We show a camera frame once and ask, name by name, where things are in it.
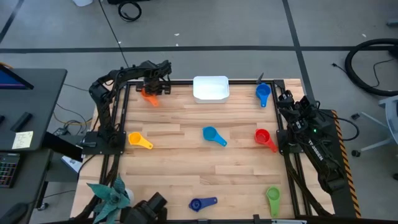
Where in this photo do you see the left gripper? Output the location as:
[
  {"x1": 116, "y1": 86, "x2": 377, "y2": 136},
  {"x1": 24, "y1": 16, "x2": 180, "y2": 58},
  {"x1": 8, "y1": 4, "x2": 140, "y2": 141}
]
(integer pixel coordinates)
[{"x1": 143, "y1": 72, "x2": 172, "y2": 95}]

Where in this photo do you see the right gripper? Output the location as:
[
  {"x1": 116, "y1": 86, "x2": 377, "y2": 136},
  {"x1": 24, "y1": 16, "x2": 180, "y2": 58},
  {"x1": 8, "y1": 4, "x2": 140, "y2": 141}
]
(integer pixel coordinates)
[{"x1": 276, "y1": 89, "x2": 318, "y2": 131}]

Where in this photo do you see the orange measuring cup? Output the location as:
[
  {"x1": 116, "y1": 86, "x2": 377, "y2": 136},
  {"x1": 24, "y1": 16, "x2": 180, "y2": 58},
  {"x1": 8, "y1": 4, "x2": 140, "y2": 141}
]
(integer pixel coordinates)
[{"x1": 140, "y1": 88, "x2": 159, "y2": 108}]

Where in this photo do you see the red measuring cup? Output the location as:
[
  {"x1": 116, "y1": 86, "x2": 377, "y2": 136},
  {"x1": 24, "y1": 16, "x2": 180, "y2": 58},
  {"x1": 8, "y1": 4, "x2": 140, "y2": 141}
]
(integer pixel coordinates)
[{"x1": 254, "y1": 128, "x2": 279, "y2": 154}]

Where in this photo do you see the white plastic basket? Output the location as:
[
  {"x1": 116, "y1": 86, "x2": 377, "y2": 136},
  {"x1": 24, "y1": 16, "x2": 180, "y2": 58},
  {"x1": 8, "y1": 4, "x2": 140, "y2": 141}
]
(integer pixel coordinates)
[{"x1": 192, "y1": 75, "x2": 230, "y2": 105}]

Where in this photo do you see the yellow measuring cup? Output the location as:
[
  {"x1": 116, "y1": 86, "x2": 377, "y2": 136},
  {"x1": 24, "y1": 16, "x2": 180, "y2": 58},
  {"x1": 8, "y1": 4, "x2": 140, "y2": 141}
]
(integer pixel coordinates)
[{"x1": 127, "y1": 131, "x2": 154, "y2": 150}]

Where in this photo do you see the light blue measuring cup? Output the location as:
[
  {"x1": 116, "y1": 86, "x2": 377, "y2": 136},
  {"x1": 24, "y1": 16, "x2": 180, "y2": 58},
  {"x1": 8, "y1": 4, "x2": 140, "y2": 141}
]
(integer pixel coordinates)
[{"x1": 202, "y1": 126, "x2": 228, "y2": 147}]

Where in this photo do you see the green measuring cup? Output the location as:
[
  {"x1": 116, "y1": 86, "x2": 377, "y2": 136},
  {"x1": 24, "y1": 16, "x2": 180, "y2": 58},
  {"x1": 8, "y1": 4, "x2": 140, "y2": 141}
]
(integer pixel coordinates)
[{"x1": 265, "y1": 185, "x2": 281, "y2": 218}]

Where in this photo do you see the dark blue measuring cup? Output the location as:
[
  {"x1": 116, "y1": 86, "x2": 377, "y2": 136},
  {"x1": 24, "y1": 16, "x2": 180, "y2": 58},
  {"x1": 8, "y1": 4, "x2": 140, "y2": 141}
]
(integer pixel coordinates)
[{"x1": 188, "y1": 196, "x2": 218, "y2": 213}]

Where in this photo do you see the grey office chair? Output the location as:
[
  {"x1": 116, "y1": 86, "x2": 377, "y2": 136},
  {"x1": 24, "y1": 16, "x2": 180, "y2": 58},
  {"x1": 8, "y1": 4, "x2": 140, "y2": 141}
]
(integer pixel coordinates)
[{"x1": 351, "y1": 95, "x2": 398, "y2": 158}]

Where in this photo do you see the white plant pot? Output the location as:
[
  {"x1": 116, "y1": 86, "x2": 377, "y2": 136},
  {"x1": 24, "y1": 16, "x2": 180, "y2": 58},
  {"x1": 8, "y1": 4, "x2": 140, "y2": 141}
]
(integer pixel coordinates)
[{"x1": 123, "y1": 188, "x2": 135, "y2": 208}]

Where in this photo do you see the black desk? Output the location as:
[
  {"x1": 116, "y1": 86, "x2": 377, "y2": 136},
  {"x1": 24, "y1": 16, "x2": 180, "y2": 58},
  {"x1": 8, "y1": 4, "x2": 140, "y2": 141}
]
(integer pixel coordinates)
[{"x1": 0, "y1": 67, "x2": 68, "y2": 224}]

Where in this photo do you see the black platform with hazard stripe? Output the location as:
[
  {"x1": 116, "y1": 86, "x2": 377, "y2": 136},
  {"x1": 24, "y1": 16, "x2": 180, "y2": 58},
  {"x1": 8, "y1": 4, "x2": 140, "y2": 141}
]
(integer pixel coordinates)
[{"x1": 310, "y1": 108, "x2": 363, "y2": 218}]

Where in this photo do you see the teal artificial plant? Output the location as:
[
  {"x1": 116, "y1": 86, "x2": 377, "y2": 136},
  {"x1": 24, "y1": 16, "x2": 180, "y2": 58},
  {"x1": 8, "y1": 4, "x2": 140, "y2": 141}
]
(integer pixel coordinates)
[{"x1": 86, "y1": 174, "x2": 131, "y2": 224}]

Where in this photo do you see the black remote control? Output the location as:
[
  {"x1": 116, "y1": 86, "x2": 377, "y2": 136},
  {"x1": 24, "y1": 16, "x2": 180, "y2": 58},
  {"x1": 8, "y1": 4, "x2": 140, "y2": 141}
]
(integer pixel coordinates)
[{"x1": 10, "y1": 111, "x2": 33, "y2": 133}]

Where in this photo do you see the yellow sticky note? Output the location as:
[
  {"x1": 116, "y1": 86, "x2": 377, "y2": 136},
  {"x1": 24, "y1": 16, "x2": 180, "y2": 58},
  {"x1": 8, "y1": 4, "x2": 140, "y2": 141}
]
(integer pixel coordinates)
[{"x1": 11, "y1": 131, "x2": 34, "y2": 150}]

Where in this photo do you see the laptop screen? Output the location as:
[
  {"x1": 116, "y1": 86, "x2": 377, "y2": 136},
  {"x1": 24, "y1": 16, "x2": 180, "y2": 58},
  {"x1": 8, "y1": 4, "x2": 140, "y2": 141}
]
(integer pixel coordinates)
[{"x1": 0, "y1": 63, "x2": 34, "y2": 91}]

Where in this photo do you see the black keyboard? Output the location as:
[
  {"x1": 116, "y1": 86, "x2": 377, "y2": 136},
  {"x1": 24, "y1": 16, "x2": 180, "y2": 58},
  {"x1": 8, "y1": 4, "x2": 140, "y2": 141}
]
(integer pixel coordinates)
[{"x1": 0, "y1": 152, "x2": 21, "y2": 189}]

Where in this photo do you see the black metal table frame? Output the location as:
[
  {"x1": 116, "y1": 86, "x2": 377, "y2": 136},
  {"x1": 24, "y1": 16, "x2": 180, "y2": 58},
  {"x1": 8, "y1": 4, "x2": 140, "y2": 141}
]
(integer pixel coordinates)
[{"x1": 74, "y1": 79, "x2": 335, "y2": 224}]

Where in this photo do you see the thin black cable with plug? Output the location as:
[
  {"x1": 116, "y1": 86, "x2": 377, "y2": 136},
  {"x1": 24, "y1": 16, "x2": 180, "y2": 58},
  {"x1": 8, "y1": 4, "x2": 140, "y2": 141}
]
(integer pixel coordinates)
[{"x1": 331, "y1": 58, "x2": 398, "y2": 90}]

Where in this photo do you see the small black cable coil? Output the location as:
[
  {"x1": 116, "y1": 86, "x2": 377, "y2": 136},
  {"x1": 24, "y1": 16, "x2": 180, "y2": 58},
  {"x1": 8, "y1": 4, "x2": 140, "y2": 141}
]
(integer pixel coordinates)
[{"x1": 117, "y1": 1, "x2": 142, "y2": 22}]

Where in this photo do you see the thick black hose coil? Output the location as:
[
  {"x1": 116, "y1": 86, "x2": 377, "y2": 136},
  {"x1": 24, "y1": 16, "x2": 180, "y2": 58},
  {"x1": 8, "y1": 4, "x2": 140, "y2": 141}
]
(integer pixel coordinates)
[{"x1": 344, "y1": 38, "x2": 398, "y2": 97}]

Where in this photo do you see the black camera device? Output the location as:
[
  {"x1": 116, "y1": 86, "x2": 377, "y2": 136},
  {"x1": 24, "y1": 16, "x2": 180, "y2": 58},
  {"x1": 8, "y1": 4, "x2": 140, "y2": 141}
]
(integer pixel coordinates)
[{"x1": 120, "y1": 192, "x2": 169, "y2": 224}]

